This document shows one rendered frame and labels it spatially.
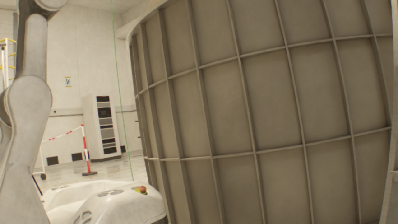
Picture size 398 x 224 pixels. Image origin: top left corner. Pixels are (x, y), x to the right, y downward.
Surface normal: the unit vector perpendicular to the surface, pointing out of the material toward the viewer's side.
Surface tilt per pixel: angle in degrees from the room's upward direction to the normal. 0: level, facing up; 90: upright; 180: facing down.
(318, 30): 90
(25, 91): 90
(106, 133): 90
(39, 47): 90
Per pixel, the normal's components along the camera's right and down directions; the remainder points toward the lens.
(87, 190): 0.72, -0.44
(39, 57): 0.79, -0.17
